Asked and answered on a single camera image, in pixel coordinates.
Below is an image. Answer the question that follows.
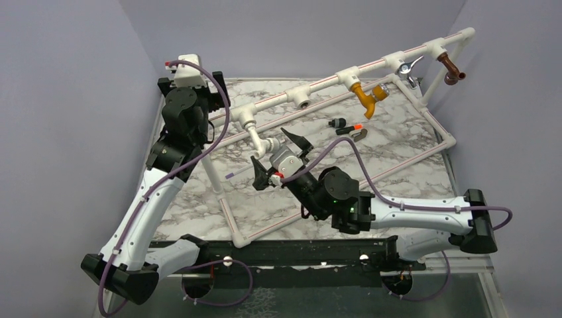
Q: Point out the white faucet chrome knob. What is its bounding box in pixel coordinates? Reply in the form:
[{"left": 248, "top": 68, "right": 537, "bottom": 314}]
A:
[{"left": 244, "top": 122, "right": 280, "bottom": 159}]

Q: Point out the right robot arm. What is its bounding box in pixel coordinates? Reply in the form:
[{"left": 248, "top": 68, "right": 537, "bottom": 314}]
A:
[{"left": 251, "top": 129, "right": 498, "bottom": 270}]

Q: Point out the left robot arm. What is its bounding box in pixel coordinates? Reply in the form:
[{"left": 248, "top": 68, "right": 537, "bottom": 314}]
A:
[{"left": 81, "top": 70, "right": 231, "bottom": 310}]

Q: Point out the small black grey cap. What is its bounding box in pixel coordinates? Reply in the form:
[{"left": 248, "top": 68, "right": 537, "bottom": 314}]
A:
[{"left": 328, "top": 118, "right": 347, "bottom": 129}]

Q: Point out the black orange marker pen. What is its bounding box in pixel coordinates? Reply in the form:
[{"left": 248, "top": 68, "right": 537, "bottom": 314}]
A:
[{"left": 335, "top": 124, "right": 363, "bottom": 136}]

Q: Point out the yellow plastic faucet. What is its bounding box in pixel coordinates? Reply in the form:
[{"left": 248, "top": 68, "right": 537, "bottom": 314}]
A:
[{"left": 349, "top": 83, "right": 390, "bottom": 119}]

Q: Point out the brown plastic faucet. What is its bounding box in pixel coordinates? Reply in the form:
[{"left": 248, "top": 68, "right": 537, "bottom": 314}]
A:
[{"left": 437, "top": 52, "right": 466, "bottom": 85}]

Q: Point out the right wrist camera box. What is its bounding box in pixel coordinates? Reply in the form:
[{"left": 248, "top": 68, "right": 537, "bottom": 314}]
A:
[{"left": 268, "top": 146, "right": 305, "bottom": 187}]

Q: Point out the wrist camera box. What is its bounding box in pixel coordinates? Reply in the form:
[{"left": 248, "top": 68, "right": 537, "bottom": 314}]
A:
[
  {"left": 268, "top": 146, "right": 305, "bottom": 187},
  {"left": 165, "top": 61, "right": 207, "bottom": 89}
]

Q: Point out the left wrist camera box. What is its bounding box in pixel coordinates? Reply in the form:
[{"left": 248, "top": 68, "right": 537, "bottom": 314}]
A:
[{"left": 165, "top": 61, "right": 207, "bottom": 89}]

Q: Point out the black mounting rail base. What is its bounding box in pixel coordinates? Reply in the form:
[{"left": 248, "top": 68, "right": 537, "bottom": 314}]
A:
[{"left": 173, "top": 236, "right": 425, "bottom": 290}]

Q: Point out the white PVC pipe frame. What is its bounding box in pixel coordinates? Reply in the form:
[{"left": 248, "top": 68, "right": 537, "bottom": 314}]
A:
[{"left": 199, "top": 26, "right": 476, "bottom": 249}]

